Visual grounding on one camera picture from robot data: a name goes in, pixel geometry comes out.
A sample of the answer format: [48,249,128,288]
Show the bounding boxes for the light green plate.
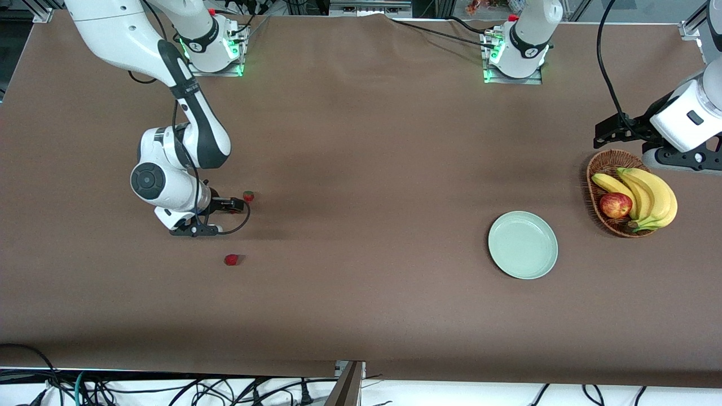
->
[488,211,559,280]

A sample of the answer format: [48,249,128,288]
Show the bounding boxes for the brown wicker basket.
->
[587,149,658,239]

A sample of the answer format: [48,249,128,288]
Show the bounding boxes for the yellow banana bunch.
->
[592,167,678,233]

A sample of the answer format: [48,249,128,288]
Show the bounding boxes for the red apple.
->
[600,192,633,219]

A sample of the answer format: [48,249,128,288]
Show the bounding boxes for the brown table cloth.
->
[0,10,722,389]

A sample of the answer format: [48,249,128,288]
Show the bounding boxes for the orange patterned object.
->
[465,0,528,16]

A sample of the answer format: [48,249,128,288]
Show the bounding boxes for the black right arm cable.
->
[129,68,251,235]

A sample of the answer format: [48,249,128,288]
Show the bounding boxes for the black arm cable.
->
[597,0,646,139]
[129,68,251,235]

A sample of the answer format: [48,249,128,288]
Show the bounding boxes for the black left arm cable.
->
[597,0,646,139]

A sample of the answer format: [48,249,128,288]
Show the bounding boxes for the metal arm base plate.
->
[482,31,543,85]
[185,25,245,77]

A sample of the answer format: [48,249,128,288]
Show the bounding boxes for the black cable tangle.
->
[85,377,316,406]

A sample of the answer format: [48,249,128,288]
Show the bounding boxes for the black cable lying on cloth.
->
[385,14,498,50]

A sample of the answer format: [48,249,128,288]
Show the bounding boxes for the teal cable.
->
[73,370,91,406]

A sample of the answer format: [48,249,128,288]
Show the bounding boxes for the aluminium rail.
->
[329,0,413,17]

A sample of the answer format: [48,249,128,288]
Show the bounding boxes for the black looped floor cable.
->
[0,343,64,406]

